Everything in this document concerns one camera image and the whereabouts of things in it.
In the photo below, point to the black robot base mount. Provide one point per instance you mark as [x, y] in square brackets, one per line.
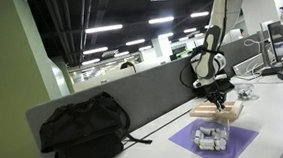
[229, 85]

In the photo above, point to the dark office chair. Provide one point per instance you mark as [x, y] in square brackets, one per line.
[128, 66]

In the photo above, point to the white tube bottle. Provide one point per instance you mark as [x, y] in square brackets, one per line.
[245, 94]

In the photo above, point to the black duffel bag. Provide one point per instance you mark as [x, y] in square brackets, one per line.
[84, 128]

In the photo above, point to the long ceiling light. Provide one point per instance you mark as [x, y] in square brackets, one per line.
[190, 30]
[199, 14]
[91, 61]
[104, 28]
[161, 20]
[95, 50]
[135, 41]

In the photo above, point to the black computer monitor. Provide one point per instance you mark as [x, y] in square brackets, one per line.
[276, 40]

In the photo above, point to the green cabinet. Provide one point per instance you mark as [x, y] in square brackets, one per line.
[7, 79]

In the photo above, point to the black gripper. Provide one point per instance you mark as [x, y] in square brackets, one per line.
[214, 94]

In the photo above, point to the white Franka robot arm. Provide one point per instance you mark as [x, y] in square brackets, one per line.
[212, 64]

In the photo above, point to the black power adapter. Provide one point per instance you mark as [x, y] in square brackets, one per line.
[269, 70]

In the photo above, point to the purple mat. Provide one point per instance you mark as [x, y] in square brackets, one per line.
[240, 142]

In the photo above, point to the white flat box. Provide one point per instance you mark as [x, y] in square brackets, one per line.
[247, 64]

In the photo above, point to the grey desk partition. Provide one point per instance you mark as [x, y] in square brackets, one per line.
[154, 90]

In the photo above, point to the light wooden tray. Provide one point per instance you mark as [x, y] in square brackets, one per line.
[227, 112]

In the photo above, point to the clear plastic container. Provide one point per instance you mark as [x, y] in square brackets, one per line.
[211, 125]

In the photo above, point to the small white bottle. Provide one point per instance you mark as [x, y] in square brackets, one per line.
[207, 142]
[206, 131]
[222, 143]

